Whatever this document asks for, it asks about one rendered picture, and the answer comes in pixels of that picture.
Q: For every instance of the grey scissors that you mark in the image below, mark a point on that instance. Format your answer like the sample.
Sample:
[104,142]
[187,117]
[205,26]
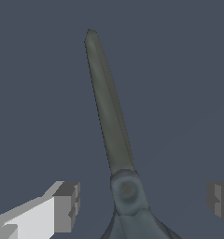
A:
[109,105]

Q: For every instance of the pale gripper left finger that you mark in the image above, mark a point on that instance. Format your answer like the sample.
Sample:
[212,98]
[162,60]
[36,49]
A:
[39,214]

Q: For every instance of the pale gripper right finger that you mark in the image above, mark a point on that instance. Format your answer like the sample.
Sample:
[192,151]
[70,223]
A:
[221,199]

